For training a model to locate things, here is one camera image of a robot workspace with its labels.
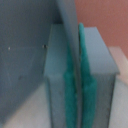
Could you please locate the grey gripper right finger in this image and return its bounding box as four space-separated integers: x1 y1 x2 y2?
79 23 119 128

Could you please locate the pink stove board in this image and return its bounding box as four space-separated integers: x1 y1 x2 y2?
75 0 128 57

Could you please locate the grey frying pan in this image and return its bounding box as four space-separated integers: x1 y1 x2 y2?
0 0 81 128

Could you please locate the beige woven placemat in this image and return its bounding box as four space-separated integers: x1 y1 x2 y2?
2 47 128 128

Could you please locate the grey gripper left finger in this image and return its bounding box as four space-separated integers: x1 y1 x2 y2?
44 24 77 128

